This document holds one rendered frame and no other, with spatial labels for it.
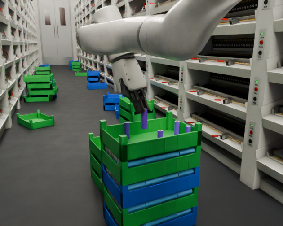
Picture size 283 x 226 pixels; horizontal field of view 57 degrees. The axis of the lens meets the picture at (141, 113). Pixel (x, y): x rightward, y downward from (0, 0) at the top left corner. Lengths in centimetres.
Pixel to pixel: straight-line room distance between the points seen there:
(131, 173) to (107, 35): 41
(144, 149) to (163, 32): 42
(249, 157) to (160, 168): 59
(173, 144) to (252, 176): 59
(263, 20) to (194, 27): 80
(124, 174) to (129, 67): 32
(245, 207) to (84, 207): 68
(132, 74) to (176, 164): 34
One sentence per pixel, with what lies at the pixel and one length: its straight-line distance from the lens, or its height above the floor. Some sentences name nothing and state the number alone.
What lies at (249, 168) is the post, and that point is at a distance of 136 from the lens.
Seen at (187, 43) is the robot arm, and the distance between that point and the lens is 49.
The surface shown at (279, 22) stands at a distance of 120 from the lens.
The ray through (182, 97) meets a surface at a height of 31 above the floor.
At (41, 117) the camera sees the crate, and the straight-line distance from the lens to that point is 256.
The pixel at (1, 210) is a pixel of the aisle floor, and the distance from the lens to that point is 128.
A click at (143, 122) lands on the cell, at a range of 81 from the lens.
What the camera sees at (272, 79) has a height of 52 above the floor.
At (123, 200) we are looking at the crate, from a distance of 86.
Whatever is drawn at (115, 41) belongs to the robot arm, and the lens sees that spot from 70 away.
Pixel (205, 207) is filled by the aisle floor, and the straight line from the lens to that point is 119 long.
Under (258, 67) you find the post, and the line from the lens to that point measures 126.
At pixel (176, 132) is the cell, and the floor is 35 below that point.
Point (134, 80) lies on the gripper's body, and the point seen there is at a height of 55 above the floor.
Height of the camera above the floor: 66
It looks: 15 degrees down
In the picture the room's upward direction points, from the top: straight up
